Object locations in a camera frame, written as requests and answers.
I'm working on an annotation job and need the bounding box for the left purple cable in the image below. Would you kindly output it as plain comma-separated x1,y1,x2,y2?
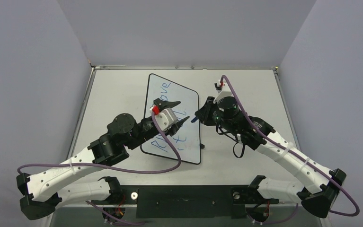
17,113,183,226

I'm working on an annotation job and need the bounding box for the aluminium front rail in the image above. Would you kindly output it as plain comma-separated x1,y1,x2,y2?
45,184,328,208

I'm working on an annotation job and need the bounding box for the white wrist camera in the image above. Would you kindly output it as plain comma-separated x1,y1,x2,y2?
150,105,178,131
213,82,233,104

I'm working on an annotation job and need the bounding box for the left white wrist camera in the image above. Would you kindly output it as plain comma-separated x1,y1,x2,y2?
150,105,178,131

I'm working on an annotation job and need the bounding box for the black framed whiteboard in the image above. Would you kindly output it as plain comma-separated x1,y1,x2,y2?
144,73,201,165

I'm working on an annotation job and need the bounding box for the purple cable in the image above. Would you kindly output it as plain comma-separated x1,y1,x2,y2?
220,75,361,226
17,113,183,226

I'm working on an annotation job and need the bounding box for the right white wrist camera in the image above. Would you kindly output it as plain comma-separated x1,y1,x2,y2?
213,82,233,104

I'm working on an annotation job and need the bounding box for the white marker pen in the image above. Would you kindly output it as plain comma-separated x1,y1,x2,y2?
191,116,199,123

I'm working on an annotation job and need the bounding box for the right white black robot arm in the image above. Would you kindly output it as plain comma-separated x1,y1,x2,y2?
195,96,346,218

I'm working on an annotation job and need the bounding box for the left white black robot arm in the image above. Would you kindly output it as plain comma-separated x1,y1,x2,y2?
16,99,185,220

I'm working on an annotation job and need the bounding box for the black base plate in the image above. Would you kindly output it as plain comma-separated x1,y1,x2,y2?
94,185,279,218

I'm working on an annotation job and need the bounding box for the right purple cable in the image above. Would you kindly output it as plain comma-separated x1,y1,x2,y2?
220,75,361,226

